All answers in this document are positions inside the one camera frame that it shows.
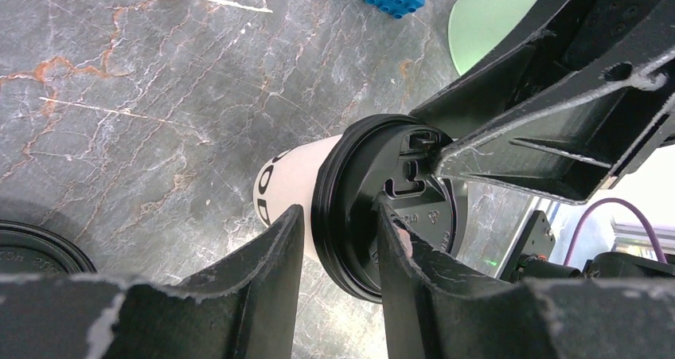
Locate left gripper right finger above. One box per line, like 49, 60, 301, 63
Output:
377, 205, 674, 358

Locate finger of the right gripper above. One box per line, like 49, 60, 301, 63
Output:
435, 49, 674, 204
410, 0, 571, 138

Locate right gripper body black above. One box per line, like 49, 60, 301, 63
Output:
527, 0, 661, 83

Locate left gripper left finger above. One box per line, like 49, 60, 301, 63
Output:
1, 205, 304, 358

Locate black lid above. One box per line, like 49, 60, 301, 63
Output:
1, 220, 97, 275
310, 114, 470, 305

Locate white paper cup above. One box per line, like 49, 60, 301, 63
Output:
253, 135, 341, 262

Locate green cup holder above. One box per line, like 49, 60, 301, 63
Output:
448, 0, 537, 75

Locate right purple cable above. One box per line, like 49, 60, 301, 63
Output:
563, 197, 668, 267

